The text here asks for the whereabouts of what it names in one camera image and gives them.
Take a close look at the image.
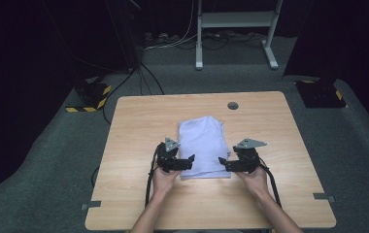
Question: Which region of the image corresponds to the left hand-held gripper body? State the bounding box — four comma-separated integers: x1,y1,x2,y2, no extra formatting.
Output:
155,137,181,174

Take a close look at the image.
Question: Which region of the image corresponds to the tangle of black cables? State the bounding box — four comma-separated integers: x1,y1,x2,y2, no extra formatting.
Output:
201,30,271,51

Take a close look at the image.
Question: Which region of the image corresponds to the white metal stand frame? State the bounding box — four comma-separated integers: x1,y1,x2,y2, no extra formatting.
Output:
195,0,284,71

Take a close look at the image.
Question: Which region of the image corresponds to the grey table edge bracket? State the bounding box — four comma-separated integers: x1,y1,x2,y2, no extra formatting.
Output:
81,200,102,212
313,192,336,204

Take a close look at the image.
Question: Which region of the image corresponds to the grey power strip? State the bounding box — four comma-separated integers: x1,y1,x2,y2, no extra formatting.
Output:
144,31,181,45

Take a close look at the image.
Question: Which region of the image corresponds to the black floor cable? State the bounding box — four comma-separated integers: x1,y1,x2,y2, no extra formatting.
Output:
102,66,139,125
90,165,100,188
139,62,166,96

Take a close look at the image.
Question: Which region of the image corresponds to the left hand-held gripper black cable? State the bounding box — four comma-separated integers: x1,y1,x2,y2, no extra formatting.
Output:
144,144,161,208

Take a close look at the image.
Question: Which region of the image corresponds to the black yellow striped stand base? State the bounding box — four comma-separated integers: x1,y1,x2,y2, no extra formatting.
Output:
65,81,113,114
294,79,348,109

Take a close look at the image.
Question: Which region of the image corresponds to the right hand-held gripper black cable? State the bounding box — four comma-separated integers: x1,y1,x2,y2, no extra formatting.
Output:
258,158,283,208

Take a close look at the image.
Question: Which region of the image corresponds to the hand-held gripper black cable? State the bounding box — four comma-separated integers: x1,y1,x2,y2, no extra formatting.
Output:
144,144,161,208
258,158,283,208

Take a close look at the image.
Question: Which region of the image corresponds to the white floor cable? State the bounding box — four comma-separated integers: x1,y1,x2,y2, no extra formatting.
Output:
143,0,200,51

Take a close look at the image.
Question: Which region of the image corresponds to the lavender printed T-shirt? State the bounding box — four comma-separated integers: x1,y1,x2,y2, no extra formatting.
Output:
177,116,232,180

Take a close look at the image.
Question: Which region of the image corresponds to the person's right hand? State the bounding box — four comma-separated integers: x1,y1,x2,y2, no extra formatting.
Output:
235,166,270,199

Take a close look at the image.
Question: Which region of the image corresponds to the thin black cable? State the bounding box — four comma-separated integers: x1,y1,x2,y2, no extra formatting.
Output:
41,0,130,73

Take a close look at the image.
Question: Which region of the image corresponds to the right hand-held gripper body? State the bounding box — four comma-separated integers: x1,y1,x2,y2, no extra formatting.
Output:
232,138,268,174

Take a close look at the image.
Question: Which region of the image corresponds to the person's left hand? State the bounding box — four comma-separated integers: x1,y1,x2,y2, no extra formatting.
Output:
151,166,182,199

